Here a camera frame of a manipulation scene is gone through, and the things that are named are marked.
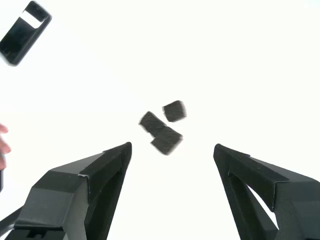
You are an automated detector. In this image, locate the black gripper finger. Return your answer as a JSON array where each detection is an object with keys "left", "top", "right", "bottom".
[
  {"left": 213, "top": 143, "right": 320, "bottom": 240},
  {"left": 14, "top": 141, "right": 133, "bottom": 240}
]

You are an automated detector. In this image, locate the black foam cube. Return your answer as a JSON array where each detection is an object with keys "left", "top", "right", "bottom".
[
  {"left": 149, "top": 126, "right": 184, "bottom": 156},
  {"left": 138, "top": 111, "right": 168, "bottom": 138},
  {"left": 161, "top": 100, "right": 188, "bottom": 123}
]

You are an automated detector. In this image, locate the person's hand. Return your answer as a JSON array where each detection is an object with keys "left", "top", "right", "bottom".
[{"left": 0, "top": 122, "right": 12, "bottom": 171}]

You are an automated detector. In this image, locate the black rectangular device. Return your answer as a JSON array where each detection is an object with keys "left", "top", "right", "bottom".
[{"left": 0, "top": 0, "right": 53, "bottom": 67}]

